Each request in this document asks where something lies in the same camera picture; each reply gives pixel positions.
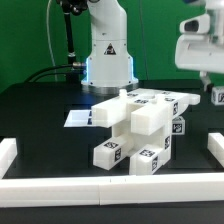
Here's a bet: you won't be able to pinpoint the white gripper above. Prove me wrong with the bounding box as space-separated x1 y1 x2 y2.
175 13 224 92

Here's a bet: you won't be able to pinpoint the white tagged cube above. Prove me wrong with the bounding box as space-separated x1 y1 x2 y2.
211 86 224 105
172 116 185 135

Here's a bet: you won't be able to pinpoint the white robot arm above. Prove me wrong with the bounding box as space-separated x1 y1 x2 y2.
82 0 224 93

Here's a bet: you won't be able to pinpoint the white U-shaped fence wall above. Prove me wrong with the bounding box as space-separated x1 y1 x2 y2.
0 138 224 208

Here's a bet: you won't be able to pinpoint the white tagged base sheet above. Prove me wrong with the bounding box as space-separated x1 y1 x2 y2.
64 110 92 127

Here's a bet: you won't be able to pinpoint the white chair seat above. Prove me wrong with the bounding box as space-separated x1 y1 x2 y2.
112 121 172 164

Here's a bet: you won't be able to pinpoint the white cable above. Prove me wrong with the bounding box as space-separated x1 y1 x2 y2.
45 0 58 83

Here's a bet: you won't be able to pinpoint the black cables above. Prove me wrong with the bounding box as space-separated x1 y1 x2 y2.
22 61 87 84

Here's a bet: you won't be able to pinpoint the white chair back frame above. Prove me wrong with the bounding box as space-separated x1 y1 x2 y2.
91 88 200 135

